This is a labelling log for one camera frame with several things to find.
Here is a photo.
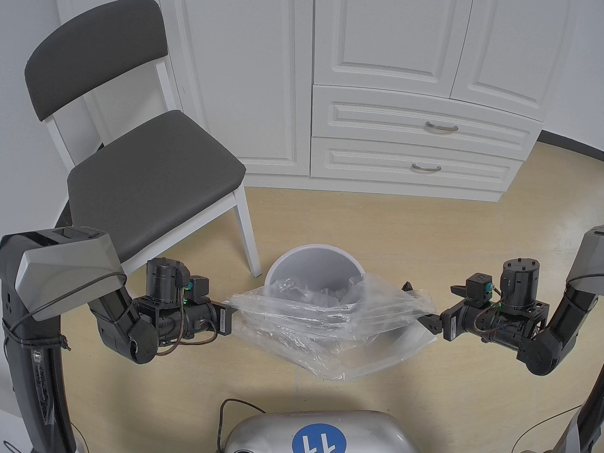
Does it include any white trash bin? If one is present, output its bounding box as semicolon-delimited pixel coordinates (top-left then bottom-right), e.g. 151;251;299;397
264;244;367;348

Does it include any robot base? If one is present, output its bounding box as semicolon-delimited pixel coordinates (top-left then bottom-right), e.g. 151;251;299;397
221;410;418;453

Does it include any black cable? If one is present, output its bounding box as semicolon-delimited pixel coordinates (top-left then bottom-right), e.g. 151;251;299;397
216;398;267;453
516;404;586;453

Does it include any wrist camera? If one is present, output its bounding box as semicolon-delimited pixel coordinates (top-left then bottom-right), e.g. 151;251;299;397
450;273;495;309
188;276;211;303

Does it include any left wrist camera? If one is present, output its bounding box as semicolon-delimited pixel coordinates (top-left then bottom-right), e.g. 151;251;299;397
188;276;211;303

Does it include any clear plastic bag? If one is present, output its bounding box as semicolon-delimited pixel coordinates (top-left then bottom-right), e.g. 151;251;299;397
222;273;437;380

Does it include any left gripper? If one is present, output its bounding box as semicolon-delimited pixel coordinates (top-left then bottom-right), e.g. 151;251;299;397
182;299;234;341

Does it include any grey and white chair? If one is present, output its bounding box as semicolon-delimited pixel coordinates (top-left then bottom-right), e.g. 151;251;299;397
24;0;262;277

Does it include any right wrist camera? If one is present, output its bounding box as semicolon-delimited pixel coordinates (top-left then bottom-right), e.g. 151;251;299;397
450;273;495;309

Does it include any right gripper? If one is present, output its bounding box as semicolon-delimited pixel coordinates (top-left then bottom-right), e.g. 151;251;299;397
441;306;503;344

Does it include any white wardrobe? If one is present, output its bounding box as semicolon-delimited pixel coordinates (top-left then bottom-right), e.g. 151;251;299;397
53;0;581;203

